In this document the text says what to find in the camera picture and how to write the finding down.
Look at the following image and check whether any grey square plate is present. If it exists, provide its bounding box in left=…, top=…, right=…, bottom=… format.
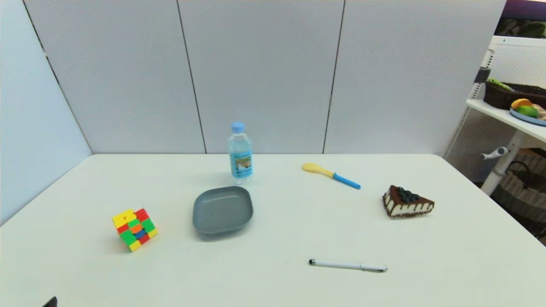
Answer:
left=192, top=186, right=254, bottom=235

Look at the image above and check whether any white shelf rack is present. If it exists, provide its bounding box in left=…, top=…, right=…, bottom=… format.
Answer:
left=444, top=35, right=546, bottom=197

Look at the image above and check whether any light blue plate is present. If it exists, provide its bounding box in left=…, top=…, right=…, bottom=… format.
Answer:
left=510, top=107, right=546, bottom=127

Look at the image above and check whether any green vegetable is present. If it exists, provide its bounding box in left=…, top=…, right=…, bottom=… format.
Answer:
left=488, top=78, right=515, bottom=92

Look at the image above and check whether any multicoloured puzzle cube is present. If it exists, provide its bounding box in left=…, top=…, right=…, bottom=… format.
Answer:
left=112, top=208, right=158, bottom=252

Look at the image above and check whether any chocolate cake slice with blueberries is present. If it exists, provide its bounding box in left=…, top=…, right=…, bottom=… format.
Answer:
left=383, top=185, right=435, bottom=218

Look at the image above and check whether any yellow spoon with blue handle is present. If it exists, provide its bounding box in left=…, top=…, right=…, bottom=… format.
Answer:
left=302, top=162, right=361, bottom=190

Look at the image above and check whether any dark screen with green picture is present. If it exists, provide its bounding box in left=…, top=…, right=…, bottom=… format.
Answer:
left=494, top=0, right=546, bottom=39

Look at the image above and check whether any clear soda water bottle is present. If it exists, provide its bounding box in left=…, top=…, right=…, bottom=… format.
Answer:
left=228, top=122, right=254, bottom=185

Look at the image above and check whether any white crank handle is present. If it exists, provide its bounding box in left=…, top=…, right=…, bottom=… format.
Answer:
left=480, top=147, right=510, bottom=161

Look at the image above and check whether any white pen with black tip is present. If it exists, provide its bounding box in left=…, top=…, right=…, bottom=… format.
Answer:
left=309, top=259, right=388, bottom=273

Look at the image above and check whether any dark wicker basket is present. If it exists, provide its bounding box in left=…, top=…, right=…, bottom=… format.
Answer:
left=485, top=81, right=546, bottom=110

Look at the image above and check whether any brown woven basket with handle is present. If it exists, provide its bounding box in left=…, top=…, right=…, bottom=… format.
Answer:
left=491, top=154, right=546, bottom=223

